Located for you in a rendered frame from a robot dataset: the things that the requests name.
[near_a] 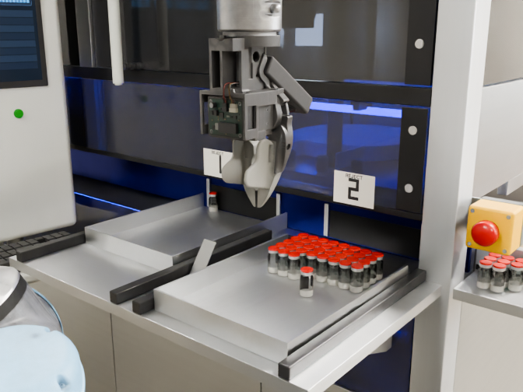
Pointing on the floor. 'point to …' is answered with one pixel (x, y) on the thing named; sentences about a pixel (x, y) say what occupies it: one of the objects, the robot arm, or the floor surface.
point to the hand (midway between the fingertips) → (261, 196)
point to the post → (449, 185)
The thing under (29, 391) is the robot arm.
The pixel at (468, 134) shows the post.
